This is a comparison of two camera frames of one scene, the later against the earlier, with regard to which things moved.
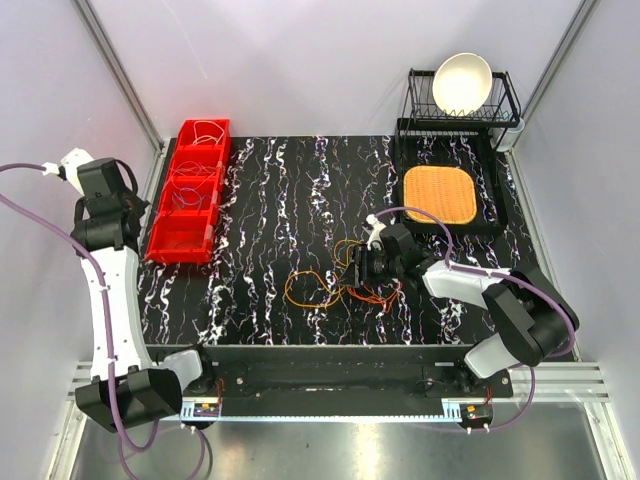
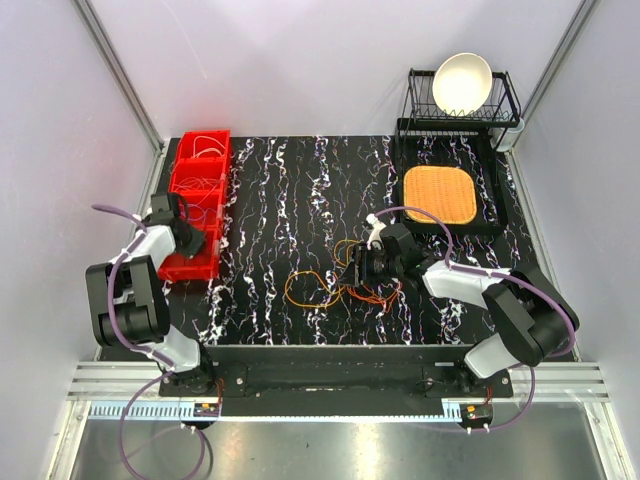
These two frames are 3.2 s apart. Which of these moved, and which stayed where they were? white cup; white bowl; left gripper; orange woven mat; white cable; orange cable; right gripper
Moved: left gripper; white cable
Stayed: right gripper; white cup; orange woven mat; white bowl; orange cable
